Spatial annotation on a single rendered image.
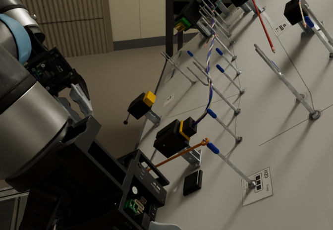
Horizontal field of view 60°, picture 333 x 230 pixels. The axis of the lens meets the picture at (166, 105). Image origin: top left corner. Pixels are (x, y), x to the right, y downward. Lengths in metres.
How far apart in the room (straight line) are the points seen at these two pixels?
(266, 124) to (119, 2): 3.29
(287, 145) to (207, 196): 0.15
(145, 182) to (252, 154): 0.25
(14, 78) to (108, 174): 0.10
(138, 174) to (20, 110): 0.11
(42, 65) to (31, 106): 0.33
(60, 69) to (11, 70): 0.31
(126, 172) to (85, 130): 0.05
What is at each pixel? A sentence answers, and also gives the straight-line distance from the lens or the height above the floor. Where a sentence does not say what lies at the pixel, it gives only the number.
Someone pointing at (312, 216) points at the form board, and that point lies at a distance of 0.37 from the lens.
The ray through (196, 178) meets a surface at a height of 1.07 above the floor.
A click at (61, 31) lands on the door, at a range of 3.68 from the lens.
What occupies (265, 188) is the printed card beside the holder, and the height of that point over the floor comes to 1.15.
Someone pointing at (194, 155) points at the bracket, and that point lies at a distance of 0.59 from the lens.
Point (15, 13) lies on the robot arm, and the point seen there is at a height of 1.31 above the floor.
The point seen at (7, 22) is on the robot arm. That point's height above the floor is 1.35.
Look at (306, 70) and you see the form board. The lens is 0.56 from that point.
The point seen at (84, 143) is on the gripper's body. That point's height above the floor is 1.32.
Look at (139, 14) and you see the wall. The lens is 3.78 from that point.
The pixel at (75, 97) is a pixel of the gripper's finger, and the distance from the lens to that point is 0.59.
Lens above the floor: 1.46
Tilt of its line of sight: 33 degrees down
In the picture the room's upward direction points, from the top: straight up
